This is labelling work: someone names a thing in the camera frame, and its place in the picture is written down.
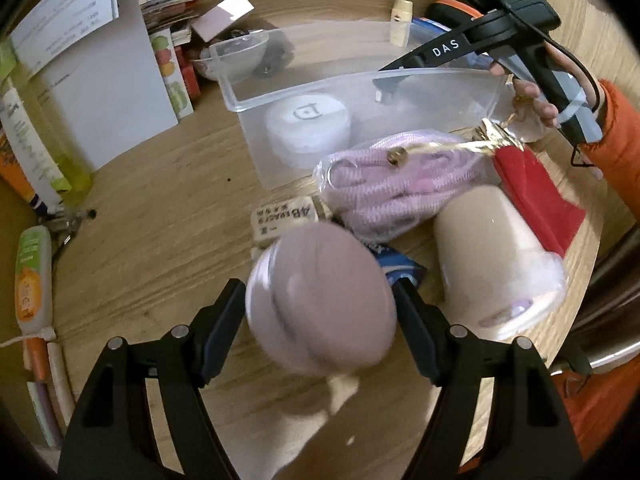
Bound beige puff container purple sticker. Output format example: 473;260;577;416
434;185;567;341

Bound pink rope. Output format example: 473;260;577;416
312;128;494;246

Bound red velvet pouch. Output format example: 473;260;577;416
480;118;586;258

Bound white round puff container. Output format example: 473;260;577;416
265;93;352;170

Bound blue foil packet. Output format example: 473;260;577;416
367;243;427;287

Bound pink round lidded container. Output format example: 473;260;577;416
245;222;396;376

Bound beige printed eraser box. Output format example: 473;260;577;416
250;196;319;247

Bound orange sleeve forearm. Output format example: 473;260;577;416
580;79;640;220

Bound person's right hand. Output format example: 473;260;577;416
488;41;601;129

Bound black orange round case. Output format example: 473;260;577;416
425;0;484;28

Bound blue zip pouch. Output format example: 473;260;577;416
411;18;494;70

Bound cream small bottle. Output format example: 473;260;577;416
390;0;413;47

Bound white lip balm stick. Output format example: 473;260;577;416
47;341;75;426

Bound orange capped pen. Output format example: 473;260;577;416
25;337;49;382

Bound green orange tube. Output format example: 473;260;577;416
14;226;53;335

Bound clear plastic storage bin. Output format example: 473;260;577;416
217;22;512;188

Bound black hair clips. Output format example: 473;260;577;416
39;208;98;259

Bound glass bowl of stones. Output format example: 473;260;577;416
191;29;295;82

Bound pink white small box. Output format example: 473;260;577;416
191;0;254;42

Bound yellow-green spray bottle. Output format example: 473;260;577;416
1;37;92;207

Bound white cosmetic tube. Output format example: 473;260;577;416
1;88;70;214

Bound red small box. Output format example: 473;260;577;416
175;47;201;102

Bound fruit pattern booklet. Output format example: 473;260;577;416
150;28;193;120

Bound stack of booklets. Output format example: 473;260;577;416
138;0;198;32

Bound white folded paper stand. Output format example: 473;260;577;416
10;0;178;171

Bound white string cord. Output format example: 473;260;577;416
0;326;57;351

